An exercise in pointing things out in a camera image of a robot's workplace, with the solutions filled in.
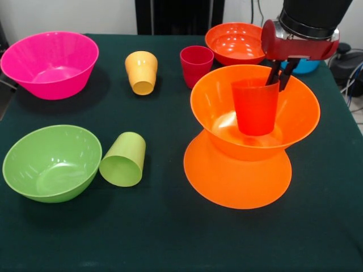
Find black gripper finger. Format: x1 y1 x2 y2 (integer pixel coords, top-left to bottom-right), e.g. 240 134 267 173
278 56 302 93
264 58 281 86

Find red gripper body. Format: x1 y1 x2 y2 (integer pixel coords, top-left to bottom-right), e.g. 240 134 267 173
260 19 340 62

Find red plastic cup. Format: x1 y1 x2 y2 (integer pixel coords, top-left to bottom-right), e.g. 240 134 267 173
230 78 281 137

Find orange plastic bowl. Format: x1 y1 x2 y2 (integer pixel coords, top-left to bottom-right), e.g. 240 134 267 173
189 64 322 162
183 129 293 210

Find magenta plastic cup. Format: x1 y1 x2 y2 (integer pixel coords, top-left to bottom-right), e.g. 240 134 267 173
179 45 215 90

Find yellow plastic cup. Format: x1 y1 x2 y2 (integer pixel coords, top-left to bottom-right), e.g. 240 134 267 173
124 50 158 96

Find green plastic cup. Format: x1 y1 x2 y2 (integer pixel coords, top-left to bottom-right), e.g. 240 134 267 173
99 131 147 188

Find green plastic bowl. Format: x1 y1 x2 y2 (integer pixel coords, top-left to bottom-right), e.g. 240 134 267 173
2 124 103 203

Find pink plastic bowl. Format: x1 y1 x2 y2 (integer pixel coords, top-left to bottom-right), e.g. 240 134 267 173
0 31 100 100

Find blue plastic bowl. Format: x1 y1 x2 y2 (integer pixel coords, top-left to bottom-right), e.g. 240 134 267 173
280 58 321 75

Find red-orange plastic bowl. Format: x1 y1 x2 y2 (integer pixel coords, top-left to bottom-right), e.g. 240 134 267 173
204 22 267 66

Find black cabinet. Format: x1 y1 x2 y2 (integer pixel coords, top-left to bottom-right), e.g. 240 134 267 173
135 0 225 36

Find dark green table cloth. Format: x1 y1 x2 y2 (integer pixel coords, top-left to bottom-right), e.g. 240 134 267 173
0 33 363 272

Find black equipment box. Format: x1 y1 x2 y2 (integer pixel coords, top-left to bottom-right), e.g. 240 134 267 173
0 19 11 54

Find black hanging cable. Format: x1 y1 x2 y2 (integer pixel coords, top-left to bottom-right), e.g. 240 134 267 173
251 0 265 28

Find tangled floor cables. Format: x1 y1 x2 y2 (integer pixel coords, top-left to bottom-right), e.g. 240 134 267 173
339 61 363 125

